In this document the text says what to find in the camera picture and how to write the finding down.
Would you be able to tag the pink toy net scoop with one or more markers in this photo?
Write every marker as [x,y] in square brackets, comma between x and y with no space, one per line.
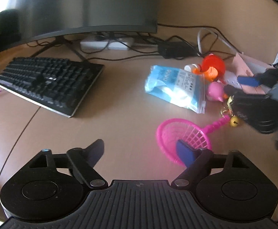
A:
[171,130]

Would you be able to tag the white power strip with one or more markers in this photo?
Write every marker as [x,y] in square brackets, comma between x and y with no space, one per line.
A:
[92,43]

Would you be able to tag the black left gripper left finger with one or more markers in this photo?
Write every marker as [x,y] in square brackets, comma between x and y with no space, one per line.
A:
[83,160]

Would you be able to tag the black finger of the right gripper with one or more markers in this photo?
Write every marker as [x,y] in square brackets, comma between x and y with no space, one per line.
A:
[240,94]

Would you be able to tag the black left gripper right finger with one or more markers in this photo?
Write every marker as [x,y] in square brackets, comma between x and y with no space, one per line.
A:
[197,163]

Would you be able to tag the pink pig toy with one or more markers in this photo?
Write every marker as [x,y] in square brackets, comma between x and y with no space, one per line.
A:
[215,92]

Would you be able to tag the black power adapter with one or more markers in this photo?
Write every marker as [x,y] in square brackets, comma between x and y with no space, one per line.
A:
[178,49]

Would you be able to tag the doll keychain with bell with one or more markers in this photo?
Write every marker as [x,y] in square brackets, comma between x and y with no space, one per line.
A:
[234,121]

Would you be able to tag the blue white wipes pack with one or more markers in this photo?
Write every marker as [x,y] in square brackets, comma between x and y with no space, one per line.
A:
[178,87]

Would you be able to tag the curved black monitor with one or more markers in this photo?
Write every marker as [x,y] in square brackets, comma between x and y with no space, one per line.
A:
[24,21]

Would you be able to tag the white usb hub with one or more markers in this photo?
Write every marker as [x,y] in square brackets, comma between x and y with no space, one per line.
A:
[231,79]

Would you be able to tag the black mechanical keyboard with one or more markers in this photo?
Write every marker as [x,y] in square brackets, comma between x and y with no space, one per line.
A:
[57,84]

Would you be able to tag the pink cardboard box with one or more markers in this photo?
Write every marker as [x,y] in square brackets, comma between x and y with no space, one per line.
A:
[243,65]

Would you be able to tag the orange red toy pot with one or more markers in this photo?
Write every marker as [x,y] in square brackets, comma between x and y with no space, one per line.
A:
[212,68]

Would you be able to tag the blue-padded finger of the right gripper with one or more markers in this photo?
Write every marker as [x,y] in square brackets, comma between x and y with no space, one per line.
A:
[258,80]

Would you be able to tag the small white bottle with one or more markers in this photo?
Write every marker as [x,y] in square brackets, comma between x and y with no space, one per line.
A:
[192,68]

